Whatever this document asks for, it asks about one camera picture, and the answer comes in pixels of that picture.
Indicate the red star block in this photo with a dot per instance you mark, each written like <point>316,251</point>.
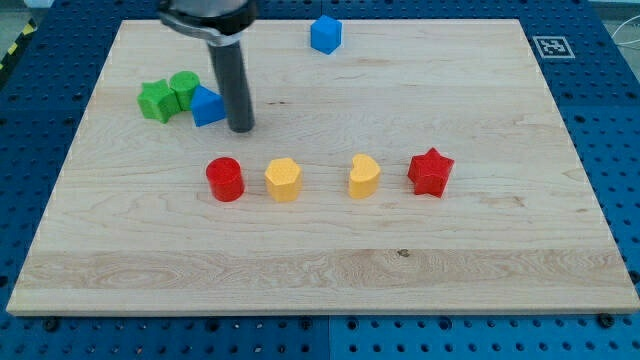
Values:
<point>430,173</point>

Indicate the green star block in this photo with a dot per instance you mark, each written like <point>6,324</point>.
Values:
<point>158,101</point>

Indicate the yellow hexagon block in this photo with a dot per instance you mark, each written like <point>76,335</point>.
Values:
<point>283,179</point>

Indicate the yellow heart block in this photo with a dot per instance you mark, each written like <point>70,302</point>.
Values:
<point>363,177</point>

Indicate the red cylinder block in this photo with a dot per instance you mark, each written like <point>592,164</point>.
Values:
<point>225,179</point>

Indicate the wooden board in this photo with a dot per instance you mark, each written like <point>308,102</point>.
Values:
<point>132,228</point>

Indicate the blue triangle block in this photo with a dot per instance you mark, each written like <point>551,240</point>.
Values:
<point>206,106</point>

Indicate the blue cube block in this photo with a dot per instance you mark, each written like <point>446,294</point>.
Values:
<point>326,34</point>

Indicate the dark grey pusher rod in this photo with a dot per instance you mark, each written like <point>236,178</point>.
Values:
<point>228,66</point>

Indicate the green cylinder block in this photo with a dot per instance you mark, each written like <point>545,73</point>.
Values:
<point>183,84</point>

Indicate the white fiducial marker tag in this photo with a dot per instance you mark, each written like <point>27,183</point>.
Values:
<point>553,47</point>

